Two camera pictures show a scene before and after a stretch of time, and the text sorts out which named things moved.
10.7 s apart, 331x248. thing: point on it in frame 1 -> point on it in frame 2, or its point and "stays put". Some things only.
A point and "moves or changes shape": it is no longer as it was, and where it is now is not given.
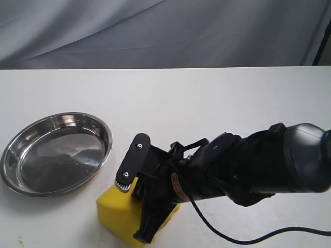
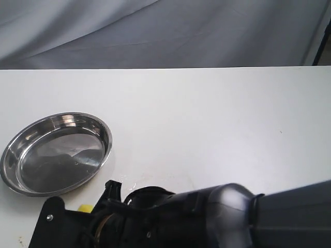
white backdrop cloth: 130,34 stays put
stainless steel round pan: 56,154 stays put
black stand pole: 327,32 stays put
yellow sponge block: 118,211 moves or changes shape
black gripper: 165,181 -> 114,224
